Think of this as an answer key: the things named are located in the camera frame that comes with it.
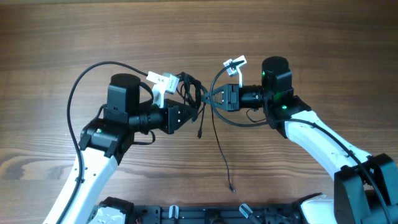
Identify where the black usb cable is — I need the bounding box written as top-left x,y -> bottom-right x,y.
175,72 -> 236,193

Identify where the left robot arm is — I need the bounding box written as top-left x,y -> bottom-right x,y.
45,73 -> 198,223

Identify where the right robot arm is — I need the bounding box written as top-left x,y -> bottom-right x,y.
202,56 -> 397,223

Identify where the right camera black cable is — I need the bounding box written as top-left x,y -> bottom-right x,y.
209,60 -> 393,224

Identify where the camera black cable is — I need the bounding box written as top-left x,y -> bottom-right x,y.
209,60 -> 393,224
55,61 -> 149,224

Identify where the left camera black cable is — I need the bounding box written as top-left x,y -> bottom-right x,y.
55,61 -> 149,224

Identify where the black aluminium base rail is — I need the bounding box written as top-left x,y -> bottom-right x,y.
90,203 -> 305,224

